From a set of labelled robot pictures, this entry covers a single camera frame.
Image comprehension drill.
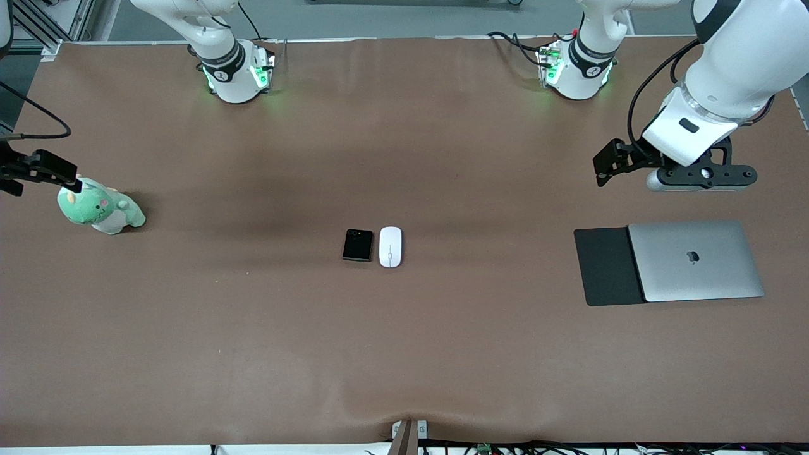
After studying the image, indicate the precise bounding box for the white computer mouse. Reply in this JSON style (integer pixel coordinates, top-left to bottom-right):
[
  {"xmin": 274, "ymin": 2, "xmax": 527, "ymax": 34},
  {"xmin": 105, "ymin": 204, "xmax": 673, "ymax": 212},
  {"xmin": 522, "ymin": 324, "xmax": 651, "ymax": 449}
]
[{"xmin": 379, "ymin": 226, "xmax": 403, "ymax": 269}]

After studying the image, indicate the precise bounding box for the black mouse pad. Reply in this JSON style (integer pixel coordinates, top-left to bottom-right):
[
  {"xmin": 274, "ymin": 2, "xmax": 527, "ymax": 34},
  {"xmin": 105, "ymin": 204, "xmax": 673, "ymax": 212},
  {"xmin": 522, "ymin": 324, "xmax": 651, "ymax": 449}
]
[{"xmin": 573, "ymin": 226, "xmax": 647, "ymax": 307}]

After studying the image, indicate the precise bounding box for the green dinosaur plush toy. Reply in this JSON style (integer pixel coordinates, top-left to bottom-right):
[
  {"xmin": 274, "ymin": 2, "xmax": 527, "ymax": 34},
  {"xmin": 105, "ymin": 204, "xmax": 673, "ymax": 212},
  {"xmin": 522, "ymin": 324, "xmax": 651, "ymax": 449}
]
[{"xmin": 57, "ymin": 177, "xmax": 147, "ymax": 236}]

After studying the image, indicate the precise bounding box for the silver laptop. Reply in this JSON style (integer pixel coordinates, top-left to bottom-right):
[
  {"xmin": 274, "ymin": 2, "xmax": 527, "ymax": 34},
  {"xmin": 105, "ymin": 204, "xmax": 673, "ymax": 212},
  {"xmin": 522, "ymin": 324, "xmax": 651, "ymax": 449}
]
[{"xmin": 628, "ymin": 220, "xmax": 765, "ymax": 303}]

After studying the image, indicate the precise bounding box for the brown table cover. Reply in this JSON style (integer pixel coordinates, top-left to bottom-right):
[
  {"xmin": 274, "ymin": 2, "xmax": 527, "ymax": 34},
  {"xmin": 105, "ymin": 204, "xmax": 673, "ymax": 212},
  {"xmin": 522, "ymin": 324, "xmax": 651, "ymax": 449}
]
[{"xmin": 0, "ymin": 35, "xmax": 809, "ymax": 447}]

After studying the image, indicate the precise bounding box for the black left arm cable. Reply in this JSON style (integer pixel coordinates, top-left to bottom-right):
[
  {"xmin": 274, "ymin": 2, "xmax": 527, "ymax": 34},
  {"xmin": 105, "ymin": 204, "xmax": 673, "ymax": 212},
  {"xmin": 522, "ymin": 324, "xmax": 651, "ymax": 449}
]
[{"xmin": 627, "ymin": 39, "xmax": 702, "ymax": 149}]

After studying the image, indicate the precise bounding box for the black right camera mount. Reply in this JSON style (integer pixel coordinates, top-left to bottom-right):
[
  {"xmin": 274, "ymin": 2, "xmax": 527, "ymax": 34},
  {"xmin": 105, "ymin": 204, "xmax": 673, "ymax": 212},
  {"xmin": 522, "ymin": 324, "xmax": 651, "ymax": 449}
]
[{"xmin": 0, "ymin": 140, "xmax": 32, "ymax": 197}]

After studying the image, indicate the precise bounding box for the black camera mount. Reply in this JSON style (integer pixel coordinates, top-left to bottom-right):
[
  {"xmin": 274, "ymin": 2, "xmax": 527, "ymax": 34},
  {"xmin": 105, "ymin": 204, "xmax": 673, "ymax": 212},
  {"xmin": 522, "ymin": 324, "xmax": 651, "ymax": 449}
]
[
  {"xmin": 657, "ymin": 136, "xmax": 757, "ymax": 188},
  {"xmin": 0, "ymin": 140, "xmax": 32, "ymax": 197}
]

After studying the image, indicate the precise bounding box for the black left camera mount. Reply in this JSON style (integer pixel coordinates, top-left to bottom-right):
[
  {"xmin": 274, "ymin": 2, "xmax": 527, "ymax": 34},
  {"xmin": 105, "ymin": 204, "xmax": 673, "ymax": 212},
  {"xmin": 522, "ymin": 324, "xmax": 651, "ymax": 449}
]
[{"xmin": 657, "ymin": 136, "xmax": 757, "ymax": 188}]

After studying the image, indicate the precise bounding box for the black left base cable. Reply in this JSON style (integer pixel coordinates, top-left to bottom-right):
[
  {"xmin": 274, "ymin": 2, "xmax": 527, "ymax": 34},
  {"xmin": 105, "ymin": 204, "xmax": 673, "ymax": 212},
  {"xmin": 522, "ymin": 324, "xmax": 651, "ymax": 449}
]
[{"xmin": 487, "ymin": 30, "xmax": 557, "ymax": 67}]

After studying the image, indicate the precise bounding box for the black base cable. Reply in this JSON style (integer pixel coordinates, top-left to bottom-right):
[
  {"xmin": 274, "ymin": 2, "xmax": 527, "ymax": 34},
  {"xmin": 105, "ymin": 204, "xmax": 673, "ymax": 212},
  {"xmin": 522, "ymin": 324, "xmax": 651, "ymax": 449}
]
[
  {"xmin": 237, "ymin": 0, "xmax": 264, "ymax": 42},
  {"xmin": 487, "ymin": 30, "xmax": 557, "ymax": 67}
]

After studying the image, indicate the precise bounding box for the black right base cable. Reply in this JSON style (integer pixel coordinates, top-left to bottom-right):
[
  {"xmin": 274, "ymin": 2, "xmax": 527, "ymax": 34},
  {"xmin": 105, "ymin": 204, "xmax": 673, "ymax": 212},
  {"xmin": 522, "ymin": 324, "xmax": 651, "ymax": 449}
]
[{"xmin": 237, "ymin": 0, "xmax": 264, "ymax": 42}]

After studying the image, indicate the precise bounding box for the brown table clamp post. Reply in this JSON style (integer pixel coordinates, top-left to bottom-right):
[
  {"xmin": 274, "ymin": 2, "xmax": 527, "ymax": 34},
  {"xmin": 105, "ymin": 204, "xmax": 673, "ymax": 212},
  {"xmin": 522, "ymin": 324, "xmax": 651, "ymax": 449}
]
[{"xmin": 391, "ymin": 419, "xmax": 429, "ymax": 455}]

